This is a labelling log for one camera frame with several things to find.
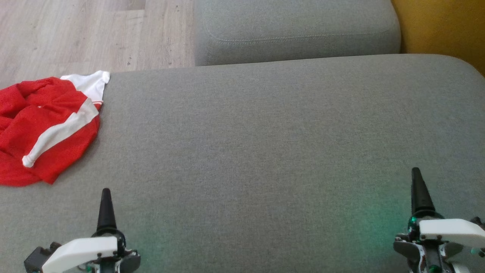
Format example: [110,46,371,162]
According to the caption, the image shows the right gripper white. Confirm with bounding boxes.
[393,167,485,273]

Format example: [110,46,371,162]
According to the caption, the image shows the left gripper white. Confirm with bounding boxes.
[42,188,141,273]

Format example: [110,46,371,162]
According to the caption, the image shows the red shorts with white stripe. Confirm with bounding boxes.
[0,89,101,187]

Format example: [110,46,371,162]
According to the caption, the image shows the large grey sofa seat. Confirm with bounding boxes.
[0,54,485,273]

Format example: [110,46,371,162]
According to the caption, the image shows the yellow furniture panel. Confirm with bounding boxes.
[391,0,485,76]

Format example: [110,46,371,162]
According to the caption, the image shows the grey sofa cushion block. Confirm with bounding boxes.
[193,0,402,67]

